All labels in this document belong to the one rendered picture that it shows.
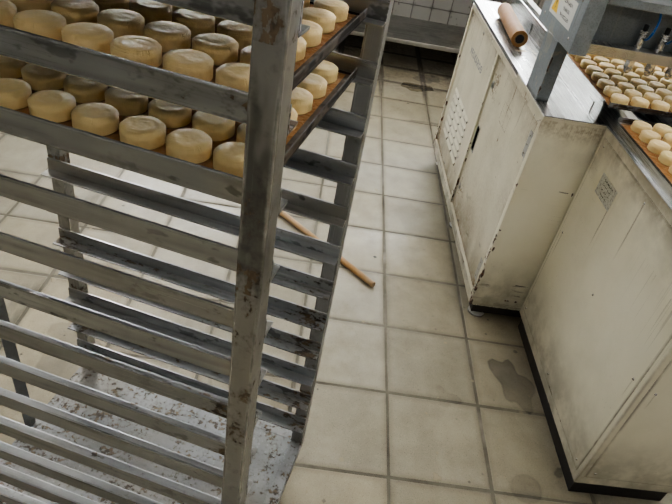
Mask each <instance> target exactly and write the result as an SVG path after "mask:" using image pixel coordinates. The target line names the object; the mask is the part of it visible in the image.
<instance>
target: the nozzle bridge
mask: <svg viewBox="0 0 672 504"><path fill-rule="evenodd" d="M659 13H660V14H662V19H661V22H660V24H659V26H658V28H657V30H656V32H655V33H654V35H653V36H652V37H651V38H650V39H649V40H648V41H645V42H644V43H643V45H642V46H641V47H642V48H641V49H640V50H636V49H634V47H633V46H634V45H635V42H636V39H637V37H638V35H639V33H640V31H641V30H643V27H644V25H645V24H650V27H649V30H648V34H647V37H646V38H648V37H649V36H650V35H651V33H652V32H653V30H654V29H655V27H656V25H657V23H658V20H659ZM539 19H540V20H541V22H542V23H543V24H544V25H545V26H546V27H547V31H546V33H545V36H544V39H543V42H542V44H541V47H540V50H539V52H538V55H537V58H536V61H535V63H534V66H533V69H532V72H531V74H530V77H529V80H528V82H527V87H528V89H529V91H530V92H531V94H532V96H533V97H534V99H535V100H536V101H542V102H548V100H549V97H550V95H551V92H552V90H553V87H554V85H555V82H556V80H557V77H558V75H559V72H560V70H561V67H562V65H563V62H564V59H565V57H566V54H567V52H568V53H569V54H573V55H579V56H586V54H593V55H599V56H605V57H611V58H617V59H623V60H629V61H635V62H641V63H646V64H652V65H658V66H664V67H670V68H672V43H671V44H668V45H665V47H664V49H663V51H662V53H661V54H659V53H656V52H654V50H655V48H656V46H657V43H658V41H659V39H660V37H661V36H662V34H664V32H665V30H666V28H667V27H669V28H672V0H545V2H544V5H543V8H542V11H541V13H540V16H539Z"/></svg>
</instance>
